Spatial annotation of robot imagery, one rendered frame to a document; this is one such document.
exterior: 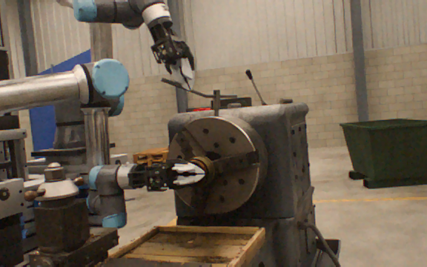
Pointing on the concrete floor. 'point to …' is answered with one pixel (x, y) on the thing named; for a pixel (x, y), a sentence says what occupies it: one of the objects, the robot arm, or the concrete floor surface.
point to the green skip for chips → (391, 151)
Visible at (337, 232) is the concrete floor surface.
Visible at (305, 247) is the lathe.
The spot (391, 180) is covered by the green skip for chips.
